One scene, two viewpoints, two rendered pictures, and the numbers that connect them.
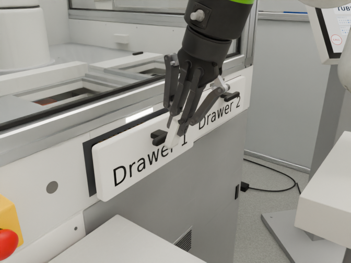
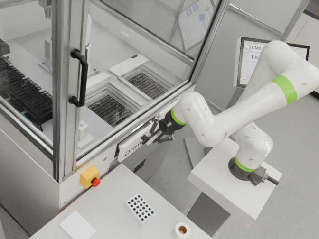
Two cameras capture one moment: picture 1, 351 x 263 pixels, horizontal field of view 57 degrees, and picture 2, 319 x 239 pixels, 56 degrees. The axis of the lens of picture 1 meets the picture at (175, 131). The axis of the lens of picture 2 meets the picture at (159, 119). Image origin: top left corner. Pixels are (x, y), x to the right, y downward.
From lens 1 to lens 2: 0.94 m
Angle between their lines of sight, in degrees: 22
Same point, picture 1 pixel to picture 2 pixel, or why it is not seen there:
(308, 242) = not seen: hidden behind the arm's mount
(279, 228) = (192, 149)
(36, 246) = not seen: hidden behind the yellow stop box
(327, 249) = not seen: hidden behind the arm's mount
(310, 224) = (192, 180)
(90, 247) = (113, 177)
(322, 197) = (198, 173)
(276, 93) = (216, 58)
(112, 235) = (120, 172)
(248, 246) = (172, 156)
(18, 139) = (101, 150)
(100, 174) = (121, 154)
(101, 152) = (124, 149)
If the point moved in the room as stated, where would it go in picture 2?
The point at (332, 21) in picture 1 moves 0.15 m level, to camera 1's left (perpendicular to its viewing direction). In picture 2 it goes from (246, 64) to (223, 59)
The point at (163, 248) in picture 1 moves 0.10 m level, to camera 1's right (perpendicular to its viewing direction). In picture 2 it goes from (138, 181) to (158, 184)
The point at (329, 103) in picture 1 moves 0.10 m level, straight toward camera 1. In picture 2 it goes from (236, 96) to (232, 103)
